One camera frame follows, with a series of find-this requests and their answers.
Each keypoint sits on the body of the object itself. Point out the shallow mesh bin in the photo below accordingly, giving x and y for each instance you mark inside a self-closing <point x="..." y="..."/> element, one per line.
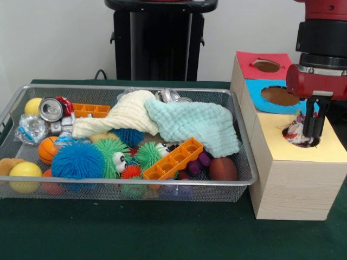
<point x="135" y="192"/>

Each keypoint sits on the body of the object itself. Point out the dark green tablecloth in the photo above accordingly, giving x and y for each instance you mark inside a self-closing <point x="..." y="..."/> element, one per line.
<point x="162" y="230"/>

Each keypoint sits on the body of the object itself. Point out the green spiky toy with eyes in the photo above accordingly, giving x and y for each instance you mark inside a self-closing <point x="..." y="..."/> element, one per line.
<point x="147" y="155"/>
<point x="108" y="151"/>

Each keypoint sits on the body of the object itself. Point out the wooden box with three holes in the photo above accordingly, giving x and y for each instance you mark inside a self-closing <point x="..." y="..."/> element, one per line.
<point x="298" y="189"/>

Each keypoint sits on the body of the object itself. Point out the brown toy football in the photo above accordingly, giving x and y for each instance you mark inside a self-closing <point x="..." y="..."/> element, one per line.
<point x="223" y="168"/>

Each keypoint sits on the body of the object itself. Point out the crushed red cola can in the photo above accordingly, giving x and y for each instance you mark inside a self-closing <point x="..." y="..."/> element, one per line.
<point x="51" y="109"/>

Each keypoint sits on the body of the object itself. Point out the blue spiky ball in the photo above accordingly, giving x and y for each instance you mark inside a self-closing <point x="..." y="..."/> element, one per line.
<point x="76" y="162"/>

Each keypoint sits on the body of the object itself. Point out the white colourful patterned cloth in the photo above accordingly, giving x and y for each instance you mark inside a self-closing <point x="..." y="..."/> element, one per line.
<point x="295" y="132"/>

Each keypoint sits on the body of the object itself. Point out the small orange basketball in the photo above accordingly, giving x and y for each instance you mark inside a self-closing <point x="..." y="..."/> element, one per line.
<point x="47" y="151"/>

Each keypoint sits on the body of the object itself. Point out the yellow ball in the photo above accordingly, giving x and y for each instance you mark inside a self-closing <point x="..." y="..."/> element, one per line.
<point x="32" y="106"/>
<point x="25" y="170"/>

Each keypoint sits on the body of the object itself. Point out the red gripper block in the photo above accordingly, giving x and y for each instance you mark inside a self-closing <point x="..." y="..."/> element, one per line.
<point x="314" y="84"/>

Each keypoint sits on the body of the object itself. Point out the orange plastic block tray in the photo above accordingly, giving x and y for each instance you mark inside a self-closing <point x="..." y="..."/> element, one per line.
<point x="173" y="159"/>
<point x="89" y="110"/>

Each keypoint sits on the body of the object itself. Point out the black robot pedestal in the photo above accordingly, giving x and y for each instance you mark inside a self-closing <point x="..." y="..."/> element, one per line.
<point x="162" y="40"/>

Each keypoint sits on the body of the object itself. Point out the light blue muslin cloth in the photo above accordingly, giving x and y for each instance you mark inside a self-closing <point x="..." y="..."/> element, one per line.
<point x="195" y="122"/>

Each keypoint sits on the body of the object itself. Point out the cream muslin cloth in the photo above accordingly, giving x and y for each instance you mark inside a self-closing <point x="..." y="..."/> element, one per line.
<point x="124" y="113"/>

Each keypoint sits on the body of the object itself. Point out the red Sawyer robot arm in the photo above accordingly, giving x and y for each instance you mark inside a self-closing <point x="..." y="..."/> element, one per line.
<point x="322" y="29"/>

